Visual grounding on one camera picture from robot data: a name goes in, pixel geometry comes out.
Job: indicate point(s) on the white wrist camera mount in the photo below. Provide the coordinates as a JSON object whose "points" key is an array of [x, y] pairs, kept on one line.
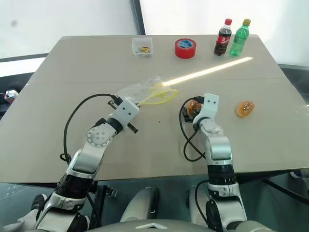
{"points": [[209, 105], [125, 111]]}

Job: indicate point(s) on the dark window frame post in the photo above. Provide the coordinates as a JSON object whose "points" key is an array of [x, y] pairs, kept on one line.
{"points": [[138, 17]]}

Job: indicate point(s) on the yellow wrapped candies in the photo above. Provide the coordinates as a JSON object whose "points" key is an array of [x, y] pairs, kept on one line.
{"points": [[144, 50]]}

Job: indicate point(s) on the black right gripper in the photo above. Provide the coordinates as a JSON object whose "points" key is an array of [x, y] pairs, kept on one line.
{"points": [[187, 117]]}

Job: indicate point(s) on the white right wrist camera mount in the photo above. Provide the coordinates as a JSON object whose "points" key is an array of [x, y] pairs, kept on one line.
{"points": [[209, 105]]}

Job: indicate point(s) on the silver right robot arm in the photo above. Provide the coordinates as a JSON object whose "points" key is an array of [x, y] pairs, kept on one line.
{"points": [[218, 149]]}

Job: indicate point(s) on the green bottle yellow cap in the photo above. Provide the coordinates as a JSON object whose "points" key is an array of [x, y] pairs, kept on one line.
{"points": [[239, 39]]}

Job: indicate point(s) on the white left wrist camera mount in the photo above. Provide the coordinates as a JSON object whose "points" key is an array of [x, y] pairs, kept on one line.
{"points": [[125, 111]]}

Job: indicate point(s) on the small white plastic box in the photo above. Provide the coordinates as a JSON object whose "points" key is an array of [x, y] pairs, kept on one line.
{"points": [[137, 43]]}

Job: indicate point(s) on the orange bun snack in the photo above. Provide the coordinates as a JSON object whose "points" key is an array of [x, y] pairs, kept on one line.
{"points": [[245, 109], [193, 106]]}

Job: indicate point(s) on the grey robot torso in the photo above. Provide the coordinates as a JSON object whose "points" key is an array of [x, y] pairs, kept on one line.
{"points": [[183, 227]]}

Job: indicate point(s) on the red and white object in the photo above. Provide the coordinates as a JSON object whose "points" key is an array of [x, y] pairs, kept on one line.
{"points": [[10, 94]]}

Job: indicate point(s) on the cola bottle red cap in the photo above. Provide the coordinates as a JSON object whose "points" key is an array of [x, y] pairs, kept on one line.
{"points": [[222, 41]]}

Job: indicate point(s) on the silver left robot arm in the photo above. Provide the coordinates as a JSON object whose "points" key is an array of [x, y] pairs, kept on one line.
{"points": [[83, 158]]}

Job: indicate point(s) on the black metal table bar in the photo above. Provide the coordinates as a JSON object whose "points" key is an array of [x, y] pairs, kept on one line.
{"points": [[285, 189]]}

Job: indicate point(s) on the red tape roll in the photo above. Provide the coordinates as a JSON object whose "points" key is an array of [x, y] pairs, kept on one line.
{"points": [[185, 52]]}

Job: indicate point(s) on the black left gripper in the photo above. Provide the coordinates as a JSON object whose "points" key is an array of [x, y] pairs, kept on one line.
{"points": [[132, 128]]}

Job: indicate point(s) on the clear plastic bag yellow zip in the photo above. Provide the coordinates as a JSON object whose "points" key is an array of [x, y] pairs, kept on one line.
{"points": [[142, 89]]}

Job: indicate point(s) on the blue and white object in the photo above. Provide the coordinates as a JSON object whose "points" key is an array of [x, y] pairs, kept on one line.
{"points": [[299, 173]]}

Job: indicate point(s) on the silver robot hip housing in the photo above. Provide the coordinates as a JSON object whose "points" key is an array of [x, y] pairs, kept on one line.
{"points": [[194, 207], [141, 205]]}

